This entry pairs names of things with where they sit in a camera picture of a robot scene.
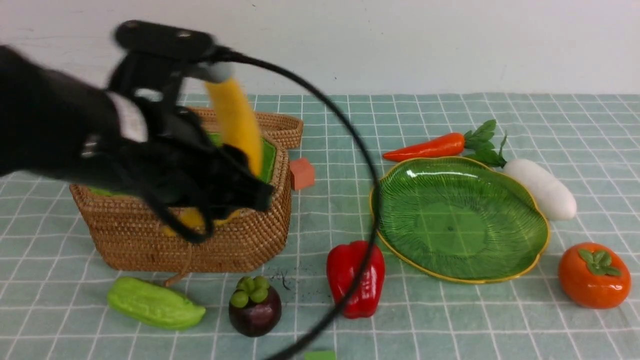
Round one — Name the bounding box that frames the orange toy persimmon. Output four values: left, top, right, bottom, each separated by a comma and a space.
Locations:
557, 242, 633, 309

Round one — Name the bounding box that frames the woven basket lid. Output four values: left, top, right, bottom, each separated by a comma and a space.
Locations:
187, 106, 304, 150

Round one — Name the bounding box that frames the orange foam cube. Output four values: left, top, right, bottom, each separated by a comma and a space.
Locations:
289, 157, 316, 191

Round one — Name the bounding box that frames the red toy bell pepper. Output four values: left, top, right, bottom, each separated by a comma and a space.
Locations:
326, 240, 386, 319

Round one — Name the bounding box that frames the yellow toy banana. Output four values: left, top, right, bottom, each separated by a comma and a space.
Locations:
160, 77, 265, 238

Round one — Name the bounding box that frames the woven wicker basket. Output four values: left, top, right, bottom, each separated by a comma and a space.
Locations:
70, 127, 302, 277

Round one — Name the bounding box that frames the green foam cube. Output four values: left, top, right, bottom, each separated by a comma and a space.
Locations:
303, 350, 337, 360

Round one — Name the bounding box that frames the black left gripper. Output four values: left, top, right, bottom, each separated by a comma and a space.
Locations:
80, 91, 274, 244

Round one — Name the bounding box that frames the green leaf glass plate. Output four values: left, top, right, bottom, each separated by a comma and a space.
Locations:
369, 156, 551, 285

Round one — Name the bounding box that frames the purple toy mangosteen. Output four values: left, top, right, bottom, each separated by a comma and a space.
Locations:
228, 275, 282, 338

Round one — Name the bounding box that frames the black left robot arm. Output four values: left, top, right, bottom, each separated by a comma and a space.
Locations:
1, 45, 274, 244

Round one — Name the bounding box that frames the green toy bitter gourd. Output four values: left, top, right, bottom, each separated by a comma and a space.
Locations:
107, 276, 206, 331

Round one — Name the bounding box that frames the green checkered tablecloth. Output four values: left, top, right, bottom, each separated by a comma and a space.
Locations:
0, 93, 639, 360

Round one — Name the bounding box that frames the orange toy carrot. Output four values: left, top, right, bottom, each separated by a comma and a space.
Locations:
382, 119, 497, 163

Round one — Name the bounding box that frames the white toy radish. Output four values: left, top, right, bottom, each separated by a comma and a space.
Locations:
466, 131, 578, 222

